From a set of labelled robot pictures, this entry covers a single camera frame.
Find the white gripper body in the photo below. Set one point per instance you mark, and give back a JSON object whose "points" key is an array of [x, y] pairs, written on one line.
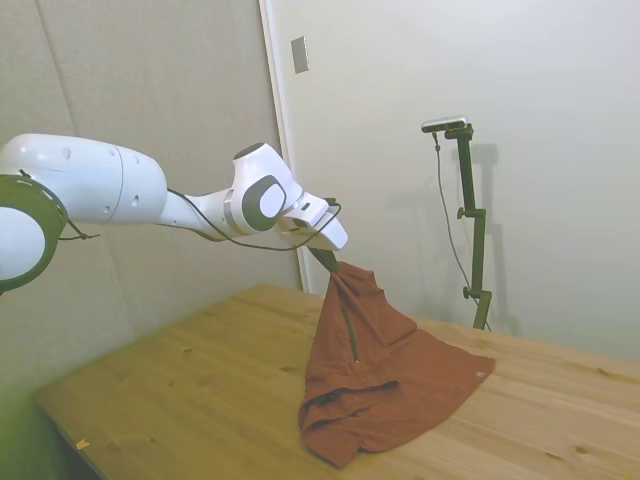
{"points": [[330, 235]]}

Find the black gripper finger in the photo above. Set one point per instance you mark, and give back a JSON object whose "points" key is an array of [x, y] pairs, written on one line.
{"points": [[321, 255], [332, 257]]}

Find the rust brown shorts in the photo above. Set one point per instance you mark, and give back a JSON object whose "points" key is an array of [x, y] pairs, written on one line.
{"points": [[390, 370]]}

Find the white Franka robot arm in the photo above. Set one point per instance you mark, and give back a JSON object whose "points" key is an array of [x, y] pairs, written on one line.
{"points": [[100, 180]]}

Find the small yellow tape piece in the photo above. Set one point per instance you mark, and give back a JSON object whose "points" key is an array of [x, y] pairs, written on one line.
{"points": [[82, 443]]}

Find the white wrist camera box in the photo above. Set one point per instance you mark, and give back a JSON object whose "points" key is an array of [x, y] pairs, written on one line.
{"points": [[312, 206]]}

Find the dark green camera stand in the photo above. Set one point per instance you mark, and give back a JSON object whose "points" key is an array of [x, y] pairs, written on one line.
{"points": [[475, 225]]}

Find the grey exterior camera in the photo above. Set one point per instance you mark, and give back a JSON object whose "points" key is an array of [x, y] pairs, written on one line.
{"points": [[445, 123]]}

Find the grey wall plate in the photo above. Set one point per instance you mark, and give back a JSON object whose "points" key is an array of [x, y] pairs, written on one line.
{"points": [[300, 55]]}

